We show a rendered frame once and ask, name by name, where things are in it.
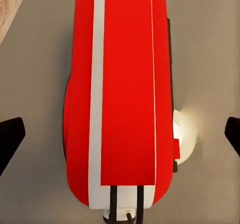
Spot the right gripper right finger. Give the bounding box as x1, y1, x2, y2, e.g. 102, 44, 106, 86
224, 116, 240, 156

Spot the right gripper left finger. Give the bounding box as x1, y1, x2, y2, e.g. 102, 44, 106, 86
0, 117, 26, 176

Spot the radio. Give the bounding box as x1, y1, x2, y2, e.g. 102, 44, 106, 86
62, 0, 180, 224

